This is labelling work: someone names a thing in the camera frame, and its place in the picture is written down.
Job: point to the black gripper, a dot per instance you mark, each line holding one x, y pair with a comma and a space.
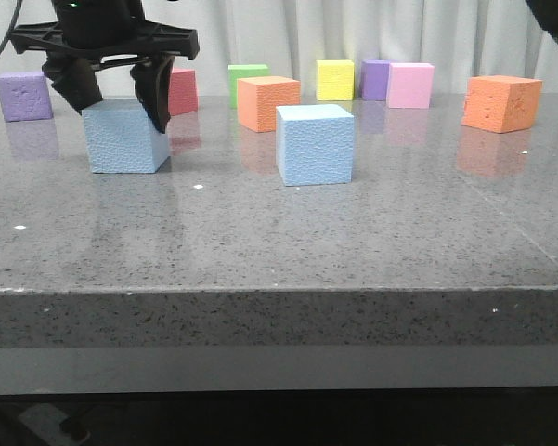
92, 36

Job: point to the light blue foam cube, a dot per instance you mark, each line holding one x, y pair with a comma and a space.
121, 138
315, 144

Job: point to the red foam cube far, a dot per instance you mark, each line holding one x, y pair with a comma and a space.
183, 95

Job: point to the purple foam cube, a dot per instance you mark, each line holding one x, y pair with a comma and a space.
24, 96
374, 79

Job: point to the green foam cube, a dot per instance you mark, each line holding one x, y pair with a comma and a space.
238, 71

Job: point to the yellow foam cube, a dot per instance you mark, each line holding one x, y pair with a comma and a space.
335, 80

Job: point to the purple foam cube right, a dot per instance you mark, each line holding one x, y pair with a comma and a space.
374, 79

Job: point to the pink foam cube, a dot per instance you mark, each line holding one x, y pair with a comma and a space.
410, 85

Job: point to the grey curtain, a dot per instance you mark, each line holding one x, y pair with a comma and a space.
460, 38

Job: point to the orange pitted foam cube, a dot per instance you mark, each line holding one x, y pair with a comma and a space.
501, 103

